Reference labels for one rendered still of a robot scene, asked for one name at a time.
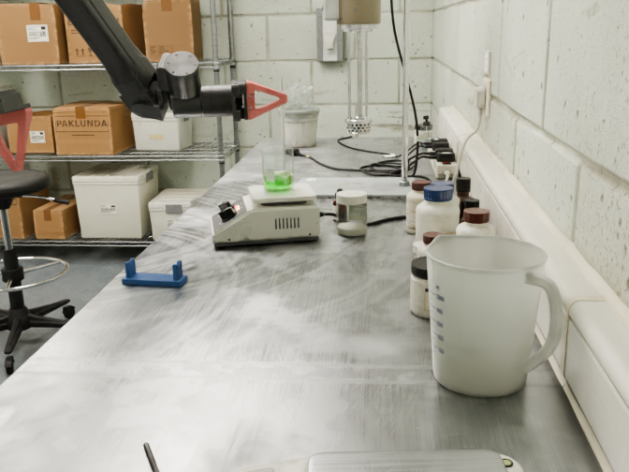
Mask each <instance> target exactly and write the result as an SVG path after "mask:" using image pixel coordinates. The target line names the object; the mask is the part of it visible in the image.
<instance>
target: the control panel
mask: <svg viewBox="0 0 629 472"><path fill-rule="evenodd" d="M232 204H233V205H234V206H236V205H239V206H238V207H236V208H235V207H234V208H233V211H234V212H236V213H237V214H236V215H235V216H234V217H233V218H231V219H230V220H228V221H226V222H225V223H223V222H222V218H221V217H220V216H219V214H218V213H217V214H215V215H213V216H212V225H213V232H216V231H217V230H218V229H220V228H222V227H223V226H225V225H226V224H228V223H229V222H231V221H233V220H234V219H236V218H237V217H239V216H240V215H242V214H244V213H246V212H247V210H246V207H245V204H244V201H243V198H240V199H238V200H236V201H235V202H233V203H232ZM237 208H239V209H238V210H236V209H237Z"/></svg>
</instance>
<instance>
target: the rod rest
mask: <svg viewBox="0 0 629 472"><path fill-rule="evenodd" d="M124 266H125V276H124V277H123V278H122V284H123V285H135V286H153V287H171V288H180V287H181V286H183V285H184V284H185V283H186V282H187V275H186V274H183V265H182V261H181V260H178V261H177V264H173V265H172V271H173V274H167V273H136V262H135V258H131V259H130V261H129V262H125V263H124Z"/></svg>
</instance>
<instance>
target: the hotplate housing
mask: <svg viewBox="0 0 629 472"><path fill-rule="evenodd" d="M242 198H243V201H244V204H245V207H246V210H247V212H246V213H244V214H242V215H240V216H239V217H237V218H236V219H234V220H233V221H231V222H229V223H228V224H226V225H225V226H223V227H222V228H220V229H218V230H217V231H216V232H213V225H212V219H211V229H212V241H213V242H214V246H215V247H217V246H231V245H245V244H258V243H284V242H297V241H311V240H318V234H320V217H321V216H324V213H323V212H319V206H318V205H317V204H316V202H315V201H314V200H303V201H287V202H272V203H253V202H252V199H251V197H250V195H247V196H243V197H242Z"/></svg>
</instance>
